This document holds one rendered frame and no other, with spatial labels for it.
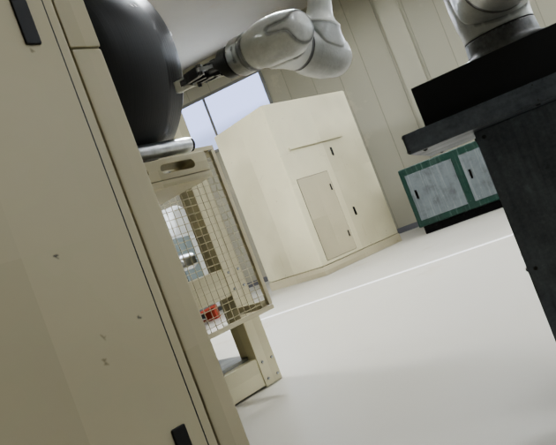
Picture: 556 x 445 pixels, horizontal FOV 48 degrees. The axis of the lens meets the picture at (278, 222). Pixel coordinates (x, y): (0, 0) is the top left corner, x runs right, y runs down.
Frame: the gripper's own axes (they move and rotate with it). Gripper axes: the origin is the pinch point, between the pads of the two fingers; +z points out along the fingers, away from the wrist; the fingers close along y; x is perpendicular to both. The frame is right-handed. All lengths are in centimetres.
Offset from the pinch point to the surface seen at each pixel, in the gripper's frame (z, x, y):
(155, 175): 13.8, 20.1, 6.6
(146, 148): 17.1, 12.4, 4.8
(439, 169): 232, 69, -532
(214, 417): -53, 58, 57
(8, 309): -50, 35, 78
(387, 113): 377, -17, -687
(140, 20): 10.9, -20.4, -0.4
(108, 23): 10.3, -19.5, 10.4
